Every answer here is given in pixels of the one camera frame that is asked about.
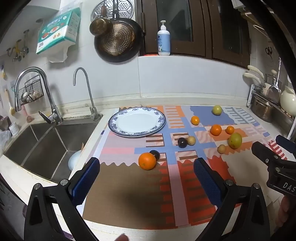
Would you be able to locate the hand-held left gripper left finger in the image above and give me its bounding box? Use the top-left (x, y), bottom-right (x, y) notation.
top-left (24, 157), bottom-right (101, 241)

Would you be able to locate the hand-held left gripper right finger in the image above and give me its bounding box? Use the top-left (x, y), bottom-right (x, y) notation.
top-left (193, 158), bottom-right (271, 241)

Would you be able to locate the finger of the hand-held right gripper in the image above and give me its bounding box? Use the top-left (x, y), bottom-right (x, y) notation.
top-left (275, 135), bottom-right (296, 158)
top-left (252, 142), bottom-right (287, 164)

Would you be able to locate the large yellow-green fruit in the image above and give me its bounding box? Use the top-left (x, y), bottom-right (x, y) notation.
top-left (228, 132), bottom-right (243, 149)

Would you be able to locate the medium orange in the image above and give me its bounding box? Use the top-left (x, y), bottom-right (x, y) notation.
top-left (210, 124), bottom-right (222, 136)

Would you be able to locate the large orange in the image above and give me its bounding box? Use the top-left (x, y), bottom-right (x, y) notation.
top-left (138, 152), bottom-right (157, 171)

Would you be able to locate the blue-rimmed white plate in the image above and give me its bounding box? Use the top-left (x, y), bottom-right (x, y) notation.
top-left (108, 107), bottom-right (167, 138)

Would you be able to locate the person's right hand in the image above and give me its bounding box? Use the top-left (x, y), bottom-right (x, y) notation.
top-left (276, 196), bottom-right (296, 229)

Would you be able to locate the pale blue bowl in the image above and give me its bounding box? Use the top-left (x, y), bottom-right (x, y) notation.
top-left (68, 150), bottom-right (83, 173)

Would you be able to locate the steel cooking pot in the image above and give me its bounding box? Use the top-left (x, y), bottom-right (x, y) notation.
top-left (250, 94), bottom-right (275, 123)

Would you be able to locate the patterned colourful table mat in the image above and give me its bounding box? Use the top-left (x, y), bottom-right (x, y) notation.
top-left (82, 105), bottom-right (289, 230)

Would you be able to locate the steel kitchen sink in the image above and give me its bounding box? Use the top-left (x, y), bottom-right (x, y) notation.
top-left (2, 116), bottom-right (103, 183)

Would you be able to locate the steel dish rack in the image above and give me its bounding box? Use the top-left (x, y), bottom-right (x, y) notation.
top-left (246, 84), bottom-right (296, 139)

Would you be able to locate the steel spatula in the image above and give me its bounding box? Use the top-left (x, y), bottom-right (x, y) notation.
top-left (266, 57), bottom-right (283, 103)

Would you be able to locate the thin steel faucet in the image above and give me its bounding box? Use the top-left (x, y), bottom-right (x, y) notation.
top-left (73, 67), bottom-right (103, 121)

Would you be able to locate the large steel kitchen faucet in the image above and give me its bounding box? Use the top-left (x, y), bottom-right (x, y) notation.
top-left (14, 67), bottom-right (63, 125)

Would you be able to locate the white plastic bag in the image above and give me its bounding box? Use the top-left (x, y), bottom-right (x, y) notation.
top-left (45, 44), bottom-right (73, 63)

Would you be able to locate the white pump soap bottle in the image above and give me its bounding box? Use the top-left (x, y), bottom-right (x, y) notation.
top-left (158, 20), bottom-right (171, 56)

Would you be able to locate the black frying pan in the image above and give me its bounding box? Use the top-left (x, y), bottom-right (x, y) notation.
top-left (94, 17), bottom-right (144, 63)

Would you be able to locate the copper colander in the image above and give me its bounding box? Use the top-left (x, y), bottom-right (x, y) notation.
top-left (105, 0), bottom-right (136, 55)

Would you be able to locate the green tissue pack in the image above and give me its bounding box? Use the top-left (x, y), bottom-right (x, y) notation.
top-left (36, 7), bottom-right (81, 55)

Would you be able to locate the hanging brass ladle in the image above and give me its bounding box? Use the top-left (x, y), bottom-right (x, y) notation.
top-left (89, 5), bottom-right (114, 36)

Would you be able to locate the perforated steel steamer plate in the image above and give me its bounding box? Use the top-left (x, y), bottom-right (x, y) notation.
top-left (91, 0), bottom-right (135, 21)

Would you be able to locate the black wire basket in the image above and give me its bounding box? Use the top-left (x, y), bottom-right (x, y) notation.
top-left (17, 79), bottom-right (45, 105)

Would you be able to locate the dark brown window frame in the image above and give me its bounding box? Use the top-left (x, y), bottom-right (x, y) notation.
top-left (136, 0), bottom-right (252, 69)

